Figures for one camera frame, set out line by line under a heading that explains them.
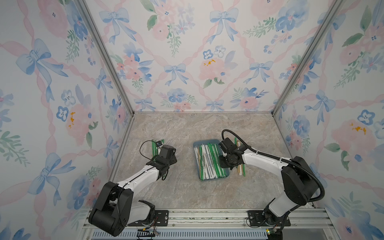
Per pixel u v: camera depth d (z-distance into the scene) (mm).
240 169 902
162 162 681
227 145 718
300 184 449
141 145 1021
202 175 872
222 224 727
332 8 701
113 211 410
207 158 950
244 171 900
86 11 701
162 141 1034
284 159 493
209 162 925
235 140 1034
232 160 660
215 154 958
